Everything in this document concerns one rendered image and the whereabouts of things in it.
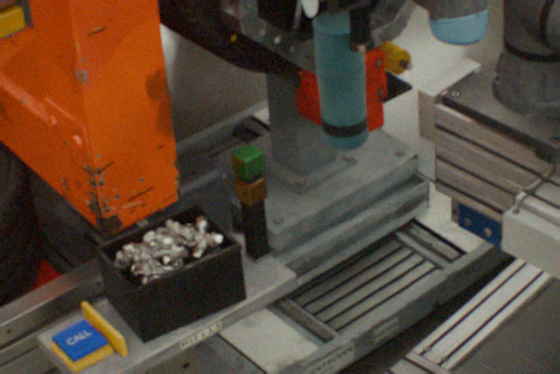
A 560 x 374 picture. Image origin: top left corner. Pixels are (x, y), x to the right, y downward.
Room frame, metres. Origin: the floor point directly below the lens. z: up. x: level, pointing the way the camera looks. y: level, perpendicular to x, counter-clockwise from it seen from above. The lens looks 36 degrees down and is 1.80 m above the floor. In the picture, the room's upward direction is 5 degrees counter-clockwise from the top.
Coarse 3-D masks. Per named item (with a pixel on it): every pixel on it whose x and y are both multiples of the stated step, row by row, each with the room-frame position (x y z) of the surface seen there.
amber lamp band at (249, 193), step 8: (240, 184) 1.68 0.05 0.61; (256, 184) 1.68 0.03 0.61; (264, 184) 1.68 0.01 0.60; (240, 192) 1.68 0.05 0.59; (248, 192) 1.67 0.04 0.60; (256, 192) 1.67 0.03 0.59; (264, 192) 1.68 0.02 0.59; (240, 200) 1.69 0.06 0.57; (248, 200) 1.67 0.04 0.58; (256, 200) 1.67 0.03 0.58
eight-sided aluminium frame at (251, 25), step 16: (224, 0) 1.99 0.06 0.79; (240, 0) 1.96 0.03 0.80; (384, 0) 2.22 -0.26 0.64; (400, 0) 2.20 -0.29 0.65; (224, 16) 1.99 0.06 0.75; (240, 16) 1.96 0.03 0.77; (256, 16) 1.97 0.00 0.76; (384, 16) 2.19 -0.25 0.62; (400, 16) 2.18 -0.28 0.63; (240, 32) 1.97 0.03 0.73; (256, 32) 1.97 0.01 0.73; (272, 32) 1.99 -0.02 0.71; (384, 32) 2.16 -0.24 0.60; (400, 32) 2.18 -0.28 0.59; (272, 48) 1.99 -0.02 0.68; (288, 48) 2.01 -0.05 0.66; (304, 48) 2.04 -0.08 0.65; (304, 64) 2.03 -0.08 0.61
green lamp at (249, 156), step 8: (248, 144) 1.71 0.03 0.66; (232, 152) 1.70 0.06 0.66; (240, 152) 1.69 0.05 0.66; (248, 152) 1.69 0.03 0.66; (256, 152) 1.69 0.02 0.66; (232, 160) 1.69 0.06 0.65; (240, 160) 1.68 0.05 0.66; (248, 160) 1.67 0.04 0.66; (256, 160) 1.68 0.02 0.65; (240, 168) 1.68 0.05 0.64; (248, 168) 1.67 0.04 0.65; (256, 168) 1.68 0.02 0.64; (264, 168) 1.69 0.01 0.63; (240, 176) 1.68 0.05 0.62; (248, 176) 1.67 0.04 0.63; (256, 176) 1.68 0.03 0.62
